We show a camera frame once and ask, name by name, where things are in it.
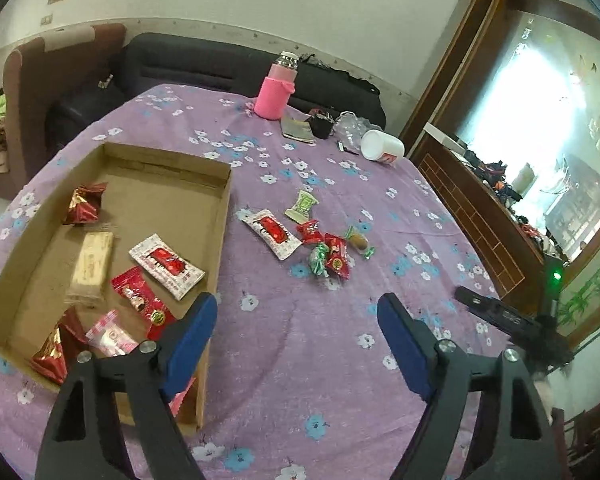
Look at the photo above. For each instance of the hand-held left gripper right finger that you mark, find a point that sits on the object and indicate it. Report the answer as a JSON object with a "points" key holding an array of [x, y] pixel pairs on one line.
{"points": [[405, 350]]}

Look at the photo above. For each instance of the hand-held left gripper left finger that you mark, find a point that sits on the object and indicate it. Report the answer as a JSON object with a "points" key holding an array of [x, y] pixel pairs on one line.
{"points": [[190, 345]]}

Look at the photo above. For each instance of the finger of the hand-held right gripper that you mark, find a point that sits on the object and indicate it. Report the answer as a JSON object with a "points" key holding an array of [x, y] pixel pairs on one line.
{"points": [[495, 312]]}

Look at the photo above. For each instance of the red packet yellow emblem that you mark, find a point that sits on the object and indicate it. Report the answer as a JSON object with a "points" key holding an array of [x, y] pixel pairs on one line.
{"points": [[340, 264], [140, 300]]}

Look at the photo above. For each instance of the pink cartoon snack packet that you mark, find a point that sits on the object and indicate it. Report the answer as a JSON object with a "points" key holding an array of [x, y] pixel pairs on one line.
{"points": [[112, 337]]}

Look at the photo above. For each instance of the white red printed snack packet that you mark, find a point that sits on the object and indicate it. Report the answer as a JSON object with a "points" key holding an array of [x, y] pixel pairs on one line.
{"points": [[272, 232], [165, 265]]}

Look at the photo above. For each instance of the cream biscuit packet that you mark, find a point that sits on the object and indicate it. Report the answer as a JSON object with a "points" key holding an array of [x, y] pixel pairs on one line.
{"points": [[90, 267]]}

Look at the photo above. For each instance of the dark red foil snack packet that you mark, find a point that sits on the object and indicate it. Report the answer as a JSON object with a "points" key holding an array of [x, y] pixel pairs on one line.
{"points": [[55, 352], [85, 205]]}

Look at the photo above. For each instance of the cardboard box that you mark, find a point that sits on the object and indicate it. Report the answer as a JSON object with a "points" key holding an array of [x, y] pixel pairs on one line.
{"points": [[145, 195]]}

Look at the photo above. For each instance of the person's right forearm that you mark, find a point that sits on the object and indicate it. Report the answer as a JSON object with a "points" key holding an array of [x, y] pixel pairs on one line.
{"points": [[545, 395]]}

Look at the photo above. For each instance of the purple floral tablecloth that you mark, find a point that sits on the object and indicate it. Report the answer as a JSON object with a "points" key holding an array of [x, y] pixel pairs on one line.
{"points": [[305, 360]]}

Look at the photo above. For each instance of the wooden cabinet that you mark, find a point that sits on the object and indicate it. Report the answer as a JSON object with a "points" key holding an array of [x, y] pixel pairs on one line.
{"points": [[480, 210]]}

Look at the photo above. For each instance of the dark wooden chair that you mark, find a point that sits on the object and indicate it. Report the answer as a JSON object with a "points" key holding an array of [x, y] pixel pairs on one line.
{"points": [[585, 440]]}

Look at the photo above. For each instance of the green yellow snack packet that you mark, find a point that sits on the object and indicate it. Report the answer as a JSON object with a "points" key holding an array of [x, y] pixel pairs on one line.
{"points": [[358, 241]]}

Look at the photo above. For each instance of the green heart wrapped candy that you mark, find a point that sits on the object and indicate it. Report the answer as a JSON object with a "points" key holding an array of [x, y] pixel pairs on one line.
{"points": [[319, 260]]}

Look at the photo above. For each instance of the red wrapped candy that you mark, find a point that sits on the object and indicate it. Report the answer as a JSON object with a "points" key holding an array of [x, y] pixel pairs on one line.
{"points": [[334, 244]]}

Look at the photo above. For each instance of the red white small snack packet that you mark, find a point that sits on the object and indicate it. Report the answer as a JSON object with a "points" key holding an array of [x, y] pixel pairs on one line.
{"points": [[309, 232]]}

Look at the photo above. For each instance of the green white snack packet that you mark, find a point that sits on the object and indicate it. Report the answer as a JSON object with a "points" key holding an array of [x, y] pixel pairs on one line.
{"points": [[302, 205]]}

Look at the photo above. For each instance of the white flat box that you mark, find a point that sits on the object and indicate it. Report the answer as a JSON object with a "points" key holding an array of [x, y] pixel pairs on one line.
{"points": [[442, 137]]}

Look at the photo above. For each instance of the white plastic jar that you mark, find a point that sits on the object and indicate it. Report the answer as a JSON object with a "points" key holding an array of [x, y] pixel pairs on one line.
{"points": [[382, 146]]}

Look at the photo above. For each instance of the clear plastic cup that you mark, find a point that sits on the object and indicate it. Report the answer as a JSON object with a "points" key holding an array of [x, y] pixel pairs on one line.
{"points": [[350, 127]]}

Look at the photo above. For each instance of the small black pouch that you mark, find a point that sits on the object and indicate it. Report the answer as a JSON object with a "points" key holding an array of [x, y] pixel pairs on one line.
{"points": [[322, 127]]}

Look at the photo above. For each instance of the olive notebook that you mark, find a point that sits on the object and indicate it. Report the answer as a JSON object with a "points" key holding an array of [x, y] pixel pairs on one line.
{"points": [[296, 129]]}

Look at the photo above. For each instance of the black bag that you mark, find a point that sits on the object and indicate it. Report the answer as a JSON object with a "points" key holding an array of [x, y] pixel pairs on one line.
{"points": [[80, 110]]}

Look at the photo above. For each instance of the pink sleeved bottle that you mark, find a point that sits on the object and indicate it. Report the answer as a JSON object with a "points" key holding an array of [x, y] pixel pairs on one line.
{"points": [[275, 92]]}

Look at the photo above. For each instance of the dark clothes on sofa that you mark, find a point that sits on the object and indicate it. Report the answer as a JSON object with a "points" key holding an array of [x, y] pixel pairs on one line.
{"points": [[350, 80]]}

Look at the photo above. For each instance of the black sofa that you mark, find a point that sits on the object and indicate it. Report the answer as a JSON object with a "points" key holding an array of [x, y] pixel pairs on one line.
{"points": [[190, 62]]}

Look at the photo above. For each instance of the brown armchair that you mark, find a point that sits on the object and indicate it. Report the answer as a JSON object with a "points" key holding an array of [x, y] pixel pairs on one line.
{"points": [[35, 80]]}

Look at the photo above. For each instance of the wall switch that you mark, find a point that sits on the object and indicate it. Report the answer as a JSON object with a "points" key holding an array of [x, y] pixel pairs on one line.
{"points": [[46, 20]]}

